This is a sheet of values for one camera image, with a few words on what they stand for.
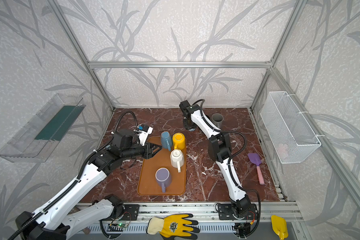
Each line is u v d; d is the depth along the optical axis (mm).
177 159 824
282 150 731
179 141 909
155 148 720
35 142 639
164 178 771
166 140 913
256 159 910
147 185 829
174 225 681
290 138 622
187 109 746
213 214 738
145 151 621
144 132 640
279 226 680
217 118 1008
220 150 627
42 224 374
